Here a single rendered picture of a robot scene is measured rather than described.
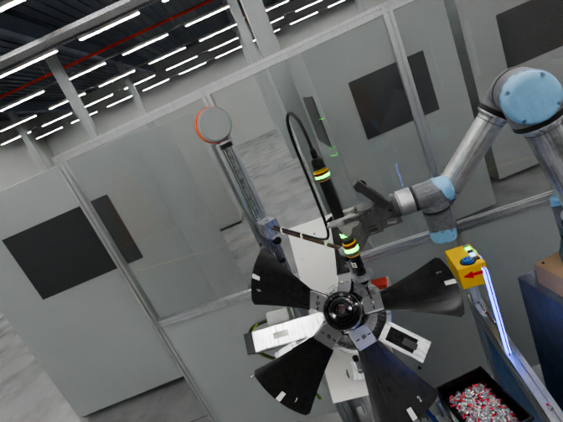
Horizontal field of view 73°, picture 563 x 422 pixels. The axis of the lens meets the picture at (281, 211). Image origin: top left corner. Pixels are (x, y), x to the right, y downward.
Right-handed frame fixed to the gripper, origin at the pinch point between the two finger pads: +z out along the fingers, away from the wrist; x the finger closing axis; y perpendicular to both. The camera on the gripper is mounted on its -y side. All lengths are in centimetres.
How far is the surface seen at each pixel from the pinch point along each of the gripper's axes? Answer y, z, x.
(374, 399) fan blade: 48, 5, -21
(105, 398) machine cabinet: 136, 254, 132
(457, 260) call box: 42, -36, 27
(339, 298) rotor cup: 24.9, 6.1, -2.3
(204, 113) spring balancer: -44, 38, 55
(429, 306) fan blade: 32.6, -18.6, -7.8
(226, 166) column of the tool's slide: -20, 39, 54
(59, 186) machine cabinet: -41, 189, 143
